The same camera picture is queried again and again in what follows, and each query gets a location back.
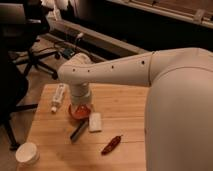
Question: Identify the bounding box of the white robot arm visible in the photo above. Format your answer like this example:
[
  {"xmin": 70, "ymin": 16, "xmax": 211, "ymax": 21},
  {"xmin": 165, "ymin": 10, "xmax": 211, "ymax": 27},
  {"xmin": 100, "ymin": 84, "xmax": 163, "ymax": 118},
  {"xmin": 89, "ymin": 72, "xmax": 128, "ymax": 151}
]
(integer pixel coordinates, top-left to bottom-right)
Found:
[{"xmin": 58, "ymin": 48, "xmax": 213, "ymax": 171}]

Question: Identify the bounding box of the white rectangular sponge block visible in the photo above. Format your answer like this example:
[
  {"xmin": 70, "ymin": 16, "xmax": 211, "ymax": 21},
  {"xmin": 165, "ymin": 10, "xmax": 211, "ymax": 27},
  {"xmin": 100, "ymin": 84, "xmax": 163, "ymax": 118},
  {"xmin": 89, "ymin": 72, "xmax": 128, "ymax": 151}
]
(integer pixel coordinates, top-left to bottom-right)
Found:
[{"xmin": 89, "ymin": 113, "xmax": 102, "ymax": 132}]

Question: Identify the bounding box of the orange-red bowl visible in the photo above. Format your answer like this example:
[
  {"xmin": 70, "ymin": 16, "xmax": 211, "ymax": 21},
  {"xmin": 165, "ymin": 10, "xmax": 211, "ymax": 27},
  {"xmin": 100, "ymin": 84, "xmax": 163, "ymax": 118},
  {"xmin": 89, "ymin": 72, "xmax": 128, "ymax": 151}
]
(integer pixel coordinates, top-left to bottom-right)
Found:
[{"xmin": 68, "ymin": 104, "xmax": 91, "ymax": 120}]

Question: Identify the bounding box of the red chili pepper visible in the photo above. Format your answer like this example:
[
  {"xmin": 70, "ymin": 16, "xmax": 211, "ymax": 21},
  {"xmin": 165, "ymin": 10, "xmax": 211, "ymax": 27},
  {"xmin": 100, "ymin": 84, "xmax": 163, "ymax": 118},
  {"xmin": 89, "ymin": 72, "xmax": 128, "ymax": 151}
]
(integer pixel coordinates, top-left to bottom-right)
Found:
[{"xmin": 101, "ymin": 136, "xmax": 121, "ymax": 155}]

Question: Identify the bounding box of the black office chair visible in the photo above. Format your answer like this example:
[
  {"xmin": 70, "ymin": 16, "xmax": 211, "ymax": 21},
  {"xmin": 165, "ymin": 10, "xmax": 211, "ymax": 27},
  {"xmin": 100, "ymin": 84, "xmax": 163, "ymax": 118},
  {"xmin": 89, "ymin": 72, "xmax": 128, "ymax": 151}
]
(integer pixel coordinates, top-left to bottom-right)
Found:
[{"xmin": 0, "ymin": 0, "xmax": 60, "ymax": 79}]

